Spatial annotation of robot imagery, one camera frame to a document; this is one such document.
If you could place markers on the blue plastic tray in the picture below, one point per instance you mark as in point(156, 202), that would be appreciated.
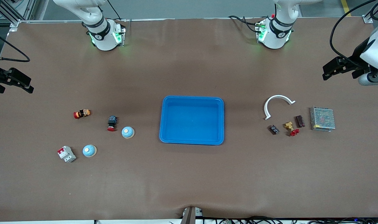
point(192, 121)

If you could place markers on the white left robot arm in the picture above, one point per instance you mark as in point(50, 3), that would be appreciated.
point(274, 39)

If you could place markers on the white circuit breaker red lever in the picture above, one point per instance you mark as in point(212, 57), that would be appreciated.
point(67, 154)

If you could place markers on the aluminium frame profile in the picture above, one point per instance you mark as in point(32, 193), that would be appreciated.
point(20, 12)
point(370, 15)

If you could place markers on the orange emergency stop button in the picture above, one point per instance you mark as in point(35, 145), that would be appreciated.
point(82, 114)

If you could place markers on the brass valve red handwheel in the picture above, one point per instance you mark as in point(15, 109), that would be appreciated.
point(289, 126)

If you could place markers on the grey metal mount bracket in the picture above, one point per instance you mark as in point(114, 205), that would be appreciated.
point(190, 216)

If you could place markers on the brown table mat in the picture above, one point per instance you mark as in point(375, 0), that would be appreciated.
point(188, 174)

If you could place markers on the metal mesh power supply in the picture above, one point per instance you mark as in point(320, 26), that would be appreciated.
point(323, 118)

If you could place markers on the white curved plastic clamp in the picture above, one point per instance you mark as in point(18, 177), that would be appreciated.
point(279, 96)

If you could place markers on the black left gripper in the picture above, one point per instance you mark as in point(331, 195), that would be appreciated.
point(355, 58)

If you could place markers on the blue call bell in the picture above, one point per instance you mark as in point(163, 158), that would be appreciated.
point(89, 151)
point(128, 132)

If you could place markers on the red mushroom pushbutton switch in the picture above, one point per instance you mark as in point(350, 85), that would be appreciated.
point(112, 119)

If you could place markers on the dark relay block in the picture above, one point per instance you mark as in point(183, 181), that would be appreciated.
point(300, 121)

